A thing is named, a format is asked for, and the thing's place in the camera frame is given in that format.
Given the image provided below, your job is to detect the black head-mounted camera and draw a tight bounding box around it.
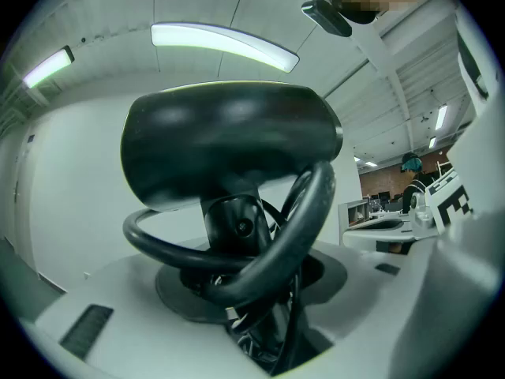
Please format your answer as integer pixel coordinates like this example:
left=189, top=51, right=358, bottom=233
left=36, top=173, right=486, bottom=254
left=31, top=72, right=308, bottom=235
left=301, top=0, right=354, bottom=38

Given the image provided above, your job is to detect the long curved ceiling light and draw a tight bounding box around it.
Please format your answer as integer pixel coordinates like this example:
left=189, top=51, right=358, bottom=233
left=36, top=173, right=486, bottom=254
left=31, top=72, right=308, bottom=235
left=150, top=21, right=301, bottom=74

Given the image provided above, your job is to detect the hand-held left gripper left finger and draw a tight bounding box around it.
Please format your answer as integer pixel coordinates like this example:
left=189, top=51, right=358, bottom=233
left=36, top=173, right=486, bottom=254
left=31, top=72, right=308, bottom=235
left=21, top=250, right=277, bottom=379

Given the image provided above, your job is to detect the rectangular ceiling light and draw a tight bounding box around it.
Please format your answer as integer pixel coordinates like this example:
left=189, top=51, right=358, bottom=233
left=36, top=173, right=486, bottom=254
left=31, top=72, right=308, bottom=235
left=21, top=44, right=76, bottom=90

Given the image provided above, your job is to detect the person's white shirt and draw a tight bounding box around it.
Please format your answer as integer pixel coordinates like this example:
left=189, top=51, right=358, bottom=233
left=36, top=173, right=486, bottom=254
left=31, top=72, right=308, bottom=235
left=452, top=0, right=505, bottom=216

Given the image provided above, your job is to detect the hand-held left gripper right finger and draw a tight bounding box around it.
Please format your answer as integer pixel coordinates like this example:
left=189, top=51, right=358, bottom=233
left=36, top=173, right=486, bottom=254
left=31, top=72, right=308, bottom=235
left=290, top=211, right=503, bottom=379

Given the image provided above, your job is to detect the black hair dryer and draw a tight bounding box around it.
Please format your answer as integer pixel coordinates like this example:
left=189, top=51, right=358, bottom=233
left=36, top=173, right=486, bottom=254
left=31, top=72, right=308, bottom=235
left=119, top=80, right=343, bottom=377

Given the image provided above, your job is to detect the white shelf unit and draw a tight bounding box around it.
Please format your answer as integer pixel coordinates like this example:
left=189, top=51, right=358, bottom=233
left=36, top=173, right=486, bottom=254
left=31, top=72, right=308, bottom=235
left=337, top=197, right=372, bottom=246

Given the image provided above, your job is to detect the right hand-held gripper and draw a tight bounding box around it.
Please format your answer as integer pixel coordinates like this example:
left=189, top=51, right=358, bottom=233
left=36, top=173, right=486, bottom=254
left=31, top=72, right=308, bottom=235
left=408, top=167, right=474, bottom=239

